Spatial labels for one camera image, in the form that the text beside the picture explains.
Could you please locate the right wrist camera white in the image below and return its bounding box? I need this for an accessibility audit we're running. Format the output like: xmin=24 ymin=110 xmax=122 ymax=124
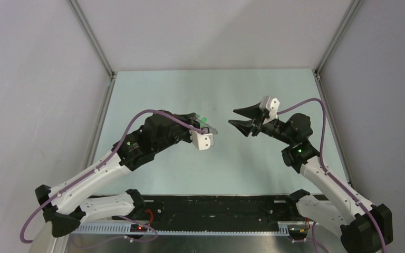
xmin=259 ymin=95 xmax=280 ymax=119

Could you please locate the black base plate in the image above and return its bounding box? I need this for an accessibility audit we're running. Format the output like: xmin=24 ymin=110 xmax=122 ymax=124
xmin=127 ymin=195 xmax=305 ymax=231

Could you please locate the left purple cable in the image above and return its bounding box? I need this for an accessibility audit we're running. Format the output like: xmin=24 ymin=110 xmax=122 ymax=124
xmin=20 ymin=109 xmax=207 ymax=244

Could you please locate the grey cable duct strip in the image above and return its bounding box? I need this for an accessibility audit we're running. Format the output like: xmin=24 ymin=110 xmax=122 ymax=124
xmin=72 ymin=222 xmax=289 ymax=237

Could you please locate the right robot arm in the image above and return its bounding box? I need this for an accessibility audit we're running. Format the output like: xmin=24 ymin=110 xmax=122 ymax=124
xmin=229 ymin=100 xmax=393 ymax=252

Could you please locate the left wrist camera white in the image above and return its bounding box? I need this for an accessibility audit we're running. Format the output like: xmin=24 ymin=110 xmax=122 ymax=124
xmin=190 ymin=131 xmax=214 ymax=151

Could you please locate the green tag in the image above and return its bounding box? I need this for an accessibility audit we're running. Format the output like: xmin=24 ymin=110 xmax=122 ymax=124
xmin=196 ymin=116 xmax=218 ymax=135

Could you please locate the left circuit board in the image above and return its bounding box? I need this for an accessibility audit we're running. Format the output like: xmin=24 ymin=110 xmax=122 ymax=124
xmin=130 ymin=223 xmax=149 ymax=233

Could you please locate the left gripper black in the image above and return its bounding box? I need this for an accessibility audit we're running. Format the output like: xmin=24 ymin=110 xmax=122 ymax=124
xmin=153 ymin=113 xmax=200 ymax=154

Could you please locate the left aluminium frame post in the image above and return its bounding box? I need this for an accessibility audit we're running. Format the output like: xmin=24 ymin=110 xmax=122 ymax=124
xmin=66 ymin=0 xmax=114 ymax=80

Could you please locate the circuit board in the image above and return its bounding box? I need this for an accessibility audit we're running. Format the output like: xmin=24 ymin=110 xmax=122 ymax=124
xmin=288 ymin=228 xmax=308 ymax=238
xmin=130 ymin=223 xmax=149 ymax=233

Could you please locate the right aluminium frame post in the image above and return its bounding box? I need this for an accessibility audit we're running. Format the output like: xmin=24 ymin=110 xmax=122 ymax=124
xmin=313 ymin=0 xmax=363 ymax=81

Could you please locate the right circuit board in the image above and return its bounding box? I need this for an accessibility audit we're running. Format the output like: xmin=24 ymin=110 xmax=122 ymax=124
xmin=288 ymin=228 xmax=308 ymax=238

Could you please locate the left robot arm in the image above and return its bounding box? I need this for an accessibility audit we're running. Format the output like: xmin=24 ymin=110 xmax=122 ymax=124
xmin=35 ymin=110 xmax=213 ymax=238

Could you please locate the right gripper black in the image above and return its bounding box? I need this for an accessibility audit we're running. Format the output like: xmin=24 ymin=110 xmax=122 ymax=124
xmin=228 ymin=101 xmax=293 ymax=145

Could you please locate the aluminium frame post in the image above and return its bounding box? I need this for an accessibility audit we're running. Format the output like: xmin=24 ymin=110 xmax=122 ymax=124
xmin=66 ymin=0 xmax=114 ymax=80
xmin=313 ymin=0 xmax=363 ymax=81

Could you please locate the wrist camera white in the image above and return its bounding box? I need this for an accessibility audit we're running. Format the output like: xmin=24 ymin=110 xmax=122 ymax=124
xmin=259 ymin=95 xmax=280 ymax=119
xmin=190 ymin=131 xmax=214 ymax=151

